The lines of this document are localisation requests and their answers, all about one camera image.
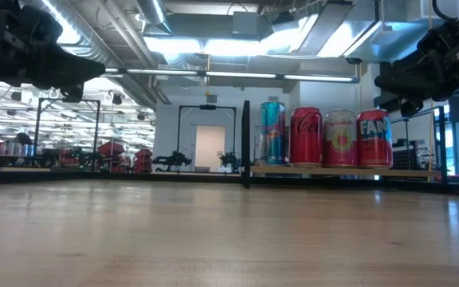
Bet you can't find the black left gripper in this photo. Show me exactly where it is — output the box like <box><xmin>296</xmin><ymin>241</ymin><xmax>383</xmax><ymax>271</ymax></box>
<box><xmin>0</xmin><ymin>0</ymin><xmax>106</xmax><ymax>104</ymax></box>

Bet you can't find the red Fanta strawberry can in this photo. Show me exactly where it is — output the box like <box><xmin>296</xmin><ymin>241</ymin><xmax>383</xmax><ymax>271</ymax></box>
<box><xmin>356</xmin><ymin>108</ymin><xmax>394</xmax><ymax>168</ymax></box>

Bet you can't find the pink white Spindrift can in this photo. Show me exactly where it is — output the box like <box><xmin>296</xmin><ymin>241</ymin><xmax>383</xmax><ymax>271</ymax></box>
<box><xmin>322</xmin><ymin>109</ymin><xmax>359</xmax><ymax>168</ymax></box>

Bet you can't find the red Coca-Cola can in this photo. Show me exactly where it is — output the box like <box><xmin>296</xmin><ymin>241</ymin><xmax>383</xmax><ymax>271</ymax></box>
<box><xmin>290</xmin><ymin>106</ymin><xmax>324</xmax><ymax>167</ymax></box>

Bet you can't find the slim blue Red Bull can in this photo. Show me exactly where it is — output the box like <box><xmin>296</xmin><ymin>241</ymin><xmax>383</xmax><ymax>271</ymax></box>
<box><xmin>259</xmin><ymin>100</ymin><xmax>287</xmax><ymax>166</ymax></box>

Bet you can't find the wooden shelf board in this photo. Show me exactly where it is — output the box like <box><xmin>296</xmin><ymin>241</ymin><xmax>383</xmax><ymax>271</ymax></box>
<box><xmin>249</xmin><ymin>165</ymin><xmax>441</xmax><ymax>179</ymax></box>

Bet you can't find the black shelf divider panel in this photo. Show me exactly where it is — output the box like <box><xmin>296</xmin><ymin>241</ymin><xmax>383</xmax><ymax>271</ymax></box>
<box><xmin>240</xmin><ymin>100</ymin><xmax>252</xmax><ymax>190</ymax></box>

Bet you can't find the black metal rack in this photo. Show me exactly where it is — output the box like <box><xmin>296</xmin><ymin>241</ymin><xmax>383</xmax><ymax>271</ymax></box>
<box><xmin>375</xmin><ymin>105</ymin><xmax>449</xmax><ymax>184</ymax></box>

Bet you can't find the red tool cart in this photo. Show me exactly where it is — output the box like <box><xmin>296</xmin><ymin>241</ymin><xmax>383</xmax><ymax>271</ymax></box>
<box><xmin>97</xmin><ymin>141</ymin><xmax>126</xmax><ymax>173</ymax></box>
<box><xmin>133</xmin><ymin>148</ymin><xmax>154</xmax><ymax>173</ymax></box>

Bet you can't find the long ceiling tube light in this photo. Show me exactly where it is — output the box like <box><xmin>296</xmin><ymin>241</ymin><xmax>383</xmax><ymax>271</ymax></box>
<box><xmin>105</xmin><ymin>67</ymin><xmax>354</xmax><ymax>84</ymax></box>

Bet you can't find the grey ceiling box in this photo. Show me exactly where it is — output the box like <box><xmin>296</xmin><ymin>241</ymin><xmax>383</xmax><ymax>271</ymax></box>
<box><xmin>232</xmin><ymin>10</ymin><xmax>259</xmax><ymax>36</ymax></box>

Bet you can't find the black background station frame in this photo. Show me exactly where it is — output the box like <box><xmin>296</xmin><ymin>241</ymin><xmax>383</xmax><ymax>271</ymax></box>
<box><xmin>178</xmin><ymin>104</ymin><xmax>237</xmax><ymax>173</ymax></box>
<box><xmin>36</xmin><ymin>97</ymin><xmax>101</xmax><ymax>172</ymax></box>

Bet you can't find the yellow hanging cord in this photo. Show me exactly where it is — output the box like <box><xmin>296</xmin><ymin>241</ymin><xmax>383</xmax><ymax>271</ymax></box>
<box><xmin>427</xmin><ymin>0</ymin><xmax>435</xmax><ymax>172</ymax></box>

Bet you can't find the black metal table frame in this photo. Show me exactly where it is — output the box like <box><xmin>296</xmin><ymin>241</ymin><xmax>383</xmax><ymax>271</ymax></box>
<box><xmin>0</xmin><ymin>169</ymin><xmax>459</xmax><ymax>197</ymax></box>

